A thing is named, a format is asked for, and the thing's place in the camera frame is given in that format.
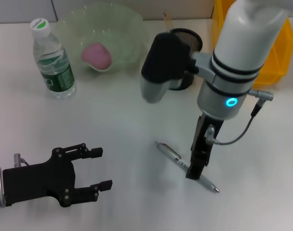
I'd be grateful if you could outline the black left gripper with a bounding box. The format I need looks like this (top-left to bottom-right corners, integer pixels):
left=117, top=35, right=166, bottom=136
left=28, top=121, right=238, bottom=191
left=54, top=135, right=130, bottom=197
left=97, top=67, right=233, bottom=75
left=1, top=142, right=113, bottom=208

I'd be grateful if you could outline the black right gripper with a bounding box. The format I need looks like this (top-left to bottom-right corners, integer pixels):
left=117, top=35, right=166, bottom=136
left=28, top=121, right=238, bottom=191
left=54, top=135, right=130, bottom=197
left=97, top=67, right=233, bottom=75
left=185, top=115, right=226, bottom=181

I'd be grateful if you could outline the silver ballpoint pen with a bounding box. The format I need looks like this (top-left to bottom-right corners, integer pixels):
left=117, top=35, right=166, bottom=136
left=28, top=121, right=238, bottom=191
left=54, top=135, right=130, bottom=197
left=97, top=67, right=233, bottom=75
left=155, top=141, right=220, bottom=193

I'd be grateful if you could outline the clear water bottle green label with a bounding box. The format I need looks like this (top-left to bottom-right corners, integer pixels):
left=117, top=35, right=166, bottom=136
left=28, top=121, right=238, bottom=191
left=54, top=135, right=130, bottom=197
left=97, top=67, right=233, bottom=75
left=30, top=17, right=78, bottom=100

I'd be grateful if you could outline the transparent plastic ruler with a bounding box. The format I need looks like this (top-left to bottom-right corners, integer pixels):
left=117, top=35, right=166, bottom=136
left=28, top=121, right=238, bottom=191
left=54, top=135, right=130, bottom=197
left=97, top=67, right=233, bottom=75
left=162, top=10, right=174, bottom=31

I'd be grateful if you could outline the black mesh pen holder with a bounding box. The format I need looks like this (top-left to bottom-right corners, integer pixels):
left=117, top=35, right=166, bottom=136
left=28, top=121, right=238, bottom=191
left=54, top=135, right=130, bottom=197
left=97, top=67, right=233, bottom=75
left=169, top=27, right=204, bottom=91

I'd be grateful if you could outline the green translucent fruit bowl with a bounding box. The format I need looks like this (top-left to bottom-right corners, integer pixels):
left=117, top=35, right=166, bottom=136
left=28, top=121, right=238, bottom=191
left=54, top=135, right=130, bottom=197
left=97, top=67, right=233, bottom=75
left=55, top=2, right=150, bottom=74

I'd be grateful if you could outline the yellow plastic bin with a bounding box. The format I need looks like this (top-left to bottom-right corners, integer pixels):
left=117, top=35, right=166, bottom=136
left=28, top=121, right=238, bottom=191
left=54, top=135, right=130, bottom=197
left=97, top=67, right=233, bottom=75
left=211, top=0, right=293, bottom=89

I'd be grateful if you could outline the left arm connector cable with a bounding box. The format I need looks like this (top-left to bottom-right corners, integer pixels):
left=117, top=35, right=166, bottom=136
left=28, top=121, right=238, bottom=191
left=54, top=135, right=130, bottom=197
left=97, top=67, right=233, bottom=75
left=13, top=153, right=31, bottom=168

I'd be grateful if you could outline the arm connector cable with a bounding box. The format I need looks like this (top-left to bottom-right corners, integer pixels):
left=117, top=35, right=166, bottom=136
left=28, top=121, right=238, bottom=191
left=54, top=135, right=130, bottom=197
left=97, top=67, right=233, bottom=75
left=205, top=89, right=275, bottom=146
left=13, top=153, right=31, bottom=168

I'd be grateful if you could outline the right arm connector cable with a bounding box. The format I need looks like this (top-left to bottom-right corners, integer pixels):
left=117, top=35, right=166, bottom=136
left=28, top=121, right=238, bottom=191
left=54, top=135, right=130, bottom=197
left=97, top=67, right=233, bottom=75
left=205, top=89, right=275, bottom=146

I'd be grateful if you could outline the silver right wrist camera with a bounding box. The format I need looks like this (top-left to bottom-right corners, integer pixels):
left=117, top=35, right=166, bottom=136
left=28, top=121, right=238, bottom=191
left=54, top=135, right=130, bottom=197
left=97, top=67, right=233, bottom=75
left=140, top=32, right=200, bottom=104

